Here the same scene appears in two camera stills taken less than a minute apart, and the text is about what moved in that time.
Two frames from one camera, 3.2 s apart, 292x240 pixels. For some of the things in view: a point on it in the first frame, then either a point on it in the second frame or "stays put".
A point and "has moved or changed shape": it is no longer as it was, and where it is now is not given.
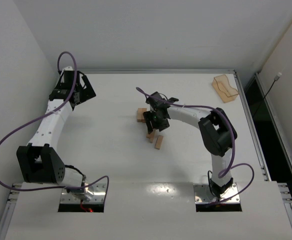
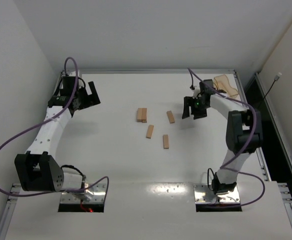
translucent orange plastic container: [227, 93] stays put
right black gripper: [151, 117] -> [192, 107]
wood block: [143, 110] stays put
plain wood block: [139, 115] stays put
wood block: [158, 142] -> [165, 141]
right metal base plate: [203, 194] stays put
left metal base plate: [99, 192] stays put
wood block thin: [152, 135] has moved or changed shape
